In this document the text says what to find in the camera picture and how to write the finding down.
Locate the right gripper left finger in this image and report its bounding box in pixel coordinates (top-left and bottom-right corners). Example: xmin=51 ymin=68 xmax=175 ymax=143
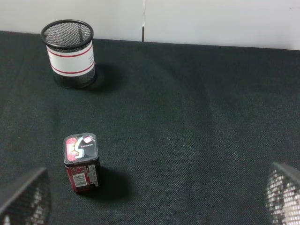
xmin=0 ymin=167 xmax=52 ymax=225

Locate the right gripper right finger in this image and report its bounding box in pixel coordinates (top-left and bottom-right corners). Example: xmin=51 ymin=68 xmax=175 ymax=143
xmin=265 ymin=163 xmax=300 ymax=225

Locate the black table cloth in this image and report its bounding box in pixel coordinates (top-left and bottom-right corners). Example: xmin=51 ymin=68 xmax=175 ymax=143
xmin=0 ymin=32 xmax=300 ymax=225

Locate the black mesh pen holder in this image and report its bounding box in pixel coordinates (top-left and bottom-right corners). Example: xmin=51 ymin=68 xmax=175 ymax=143
xmin=40 ymin=19 xmax=97 ymax=89

